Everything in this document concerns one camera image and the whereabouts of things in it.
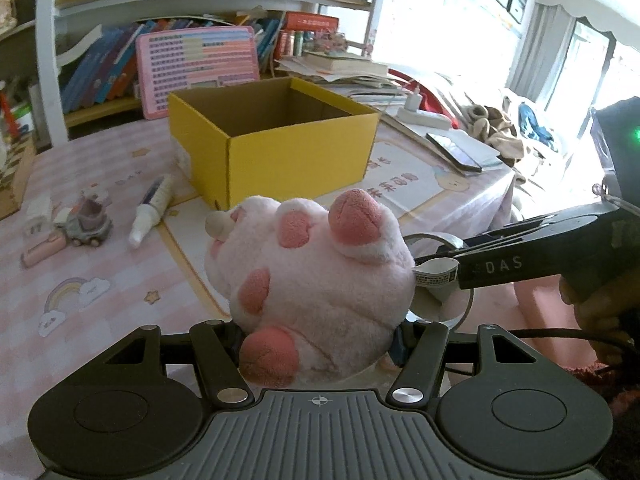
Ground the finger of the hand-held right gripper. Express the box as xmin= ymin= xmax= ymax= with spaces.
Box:
xmin=412 ymin=237 xmax=531 ymax=273
xmin=435 ymin=211 xmax=601 ymax=252

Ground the pink checked tablecloth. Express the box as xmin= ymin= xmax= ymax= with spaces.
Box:
xmin=0 ymin=120 xmax=516 ymax=461

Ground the beige plush cloth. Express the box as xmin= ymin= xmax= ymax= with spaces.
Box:
xmin=460 ymin=102 xmax=526 ymax=166

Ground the row of children's books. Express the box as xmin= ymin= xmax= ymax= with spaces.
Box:
xmin=60 ymin=17 xmax=281 ymax=113

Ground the white notebook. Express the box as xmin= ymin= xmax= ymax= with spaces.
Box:
xmin=380 ymin=115 xmax=506 ymax=177

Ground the white bookshelf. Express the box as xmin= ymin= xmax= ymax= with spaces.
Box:
xmin=35 ymin=0 xmax=386 ymax=143

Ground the blue cloth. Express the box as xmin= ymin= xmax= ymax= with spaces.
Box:
xmin=517 ymin=102 xmax=556 ymax=143

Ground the white desk mat orange border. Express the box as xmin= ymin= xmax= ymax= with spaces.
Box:
xmin=160 ymin=130 xmax=476 ymax=318

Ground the red fleece cloth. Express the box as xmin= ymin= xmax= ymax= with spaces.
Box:
xmin=575 ymin=360 xmax=640 ymax=413

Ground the clear tape roll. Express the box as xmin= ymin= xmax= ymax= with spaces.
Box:
xmin=402 ymin=232 xmax=473 ymax=331

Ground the red box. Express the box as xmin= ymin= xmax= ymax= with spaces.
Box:
xmin=284 ymin=11 xmax=340 ymax=35

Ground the black cable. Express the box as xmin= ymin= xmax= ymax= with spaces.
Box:
xmin=450 ymin=327 xmax=640 ymax=376

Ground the person's right hand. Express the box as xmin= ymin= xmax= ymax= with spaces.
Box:
xmin=559 ymin=276 xmax=640 ymax=361

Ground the yellow cardboard box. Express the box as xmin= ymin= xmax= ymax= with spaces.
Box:
xmin=167 ymin=76 xmax=382 ymax=211

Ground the thick book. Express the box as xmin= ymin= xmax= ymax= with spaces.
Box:
xmin=302 ymin=50 xmax=391 ymax=76

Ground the white tube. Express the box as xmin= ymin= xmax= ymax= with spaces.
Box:
xmin=128 ymin=174 xmax=174 ymax=248

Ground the green white bottle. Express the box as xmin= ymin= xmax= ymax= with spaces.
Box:
xmin=10 ymin=102 xmax=33 ymax=133

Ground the black smartphone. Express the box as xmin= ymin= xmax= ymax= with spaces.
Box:
xmin=426 ymin=132 xmax=483 ymax=173

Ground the pile of papers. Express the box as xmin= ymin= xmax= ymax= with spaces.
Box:
xmin=276 ymin=57 xmax=417 ymax=111

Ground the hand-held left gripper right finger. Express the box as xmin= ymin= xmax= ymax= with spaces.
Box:
xmin=387 ymin=321 xmax=538 ymax=406

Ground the small grey toy car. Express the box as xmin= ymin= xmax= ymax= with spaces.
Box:
xmin=54 ymin=195 xmax=114 ymax=248

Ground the checkered wooden box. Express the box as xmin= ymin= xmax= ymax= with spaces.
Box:
xmin=0 ymin=130 xmax=38 ymax=221

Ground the pink learning board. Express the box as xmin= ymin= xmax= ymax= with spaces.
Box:
xmin=135 ymin=25 xmax=261 ymax=121

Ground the grey curtain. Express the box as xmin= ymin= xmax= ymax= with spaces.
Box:
xmin=520 ymin=0 xmax=596 ymax=111

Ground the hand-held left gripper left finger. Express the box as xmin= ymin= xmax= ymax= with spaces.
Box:
xmin=102 ymin=319 xmax=256 ymax=408

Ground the pink plush toy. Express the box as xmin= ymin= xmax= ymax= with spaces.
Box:
xmin=204 ymin=187 xmax=416 ymax=388

